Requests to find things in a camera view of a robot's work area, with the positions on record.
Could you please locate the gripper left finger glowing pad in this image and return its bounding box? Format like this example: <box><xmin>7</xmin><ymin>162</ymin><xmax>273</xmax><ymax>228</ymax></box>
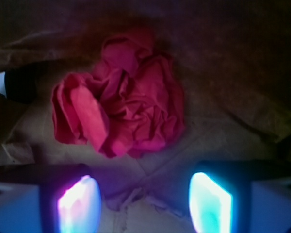
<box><xmin>0</xmin><ymin>164</ymin><xmax>101</xmax><ymax>233</ymax></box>

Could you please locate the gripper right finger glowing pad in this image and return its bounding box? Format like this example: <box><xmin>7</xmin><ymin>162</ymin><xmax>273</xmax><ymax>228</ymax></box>
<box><xmin>188</xmin><ymin>160</ymin><xmax>291</xmax><ymax>233</ymax></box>

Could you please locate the red paper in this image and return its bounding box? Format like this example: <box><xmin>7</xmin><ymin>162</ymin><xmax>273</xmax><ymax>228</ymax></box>
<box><xmin>51</xmin><ymin>27</ymin><xmax>185</xmax><ymax>158</ymax></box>

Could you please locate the brown paper bag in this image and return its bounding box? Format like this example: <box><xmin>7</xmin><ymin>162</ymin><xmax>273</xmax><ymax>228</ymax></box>
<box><xmin>0</xmin><ymin>0</ymin><xmax>291</xmax><ymax>233</ymax></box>

